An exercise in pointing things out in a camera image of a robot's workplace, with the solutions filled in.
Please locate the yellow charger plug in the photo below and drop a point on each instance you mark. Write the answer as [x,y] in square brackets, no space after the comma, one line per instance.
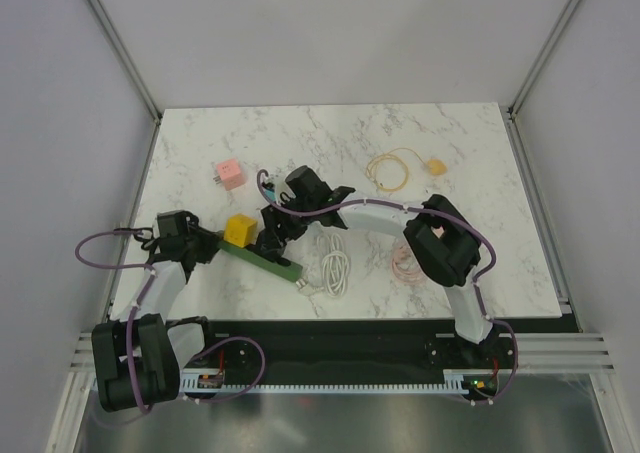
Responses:
[436,167]

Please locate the yellow cube socket adapter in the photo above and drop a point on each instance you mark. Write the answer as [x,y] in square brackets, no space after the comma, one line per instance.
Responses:
[240,230]

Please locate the teal power strip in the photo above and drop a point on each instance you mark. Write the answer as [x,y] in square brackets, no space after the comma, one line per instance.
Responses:
[269,191]

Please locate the green power strip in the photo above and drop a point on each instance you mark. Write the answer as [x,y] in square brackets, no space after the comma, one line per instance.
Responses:
[281,267]

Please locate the pink cube socket adapter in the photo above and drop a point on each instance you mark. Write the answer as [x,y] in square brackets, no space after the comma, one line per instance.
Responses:
[229,174]

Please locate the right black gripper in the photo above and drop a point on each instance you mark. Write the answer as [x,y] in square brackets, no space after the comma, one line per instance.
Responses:
[272,220]

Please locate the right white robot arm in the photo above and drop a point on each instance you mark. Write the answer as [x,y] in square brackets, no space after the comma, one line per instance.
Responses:
[448,250]

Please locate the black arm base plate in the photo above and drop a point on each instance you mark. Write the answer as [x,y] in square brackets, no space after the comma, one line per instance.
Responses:
[248,349]

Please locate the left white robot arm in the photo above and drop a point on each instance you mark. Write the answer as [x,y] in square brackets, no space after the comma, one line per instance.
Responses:
[139,355]

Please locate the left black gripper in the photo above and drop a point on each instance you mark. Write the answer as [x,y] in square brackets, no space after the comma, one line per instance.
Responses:
[209,242]

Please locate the white slotted cable duct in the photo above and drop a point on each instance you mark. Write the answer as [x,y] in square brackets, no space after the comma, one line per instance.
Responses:
[447,381]

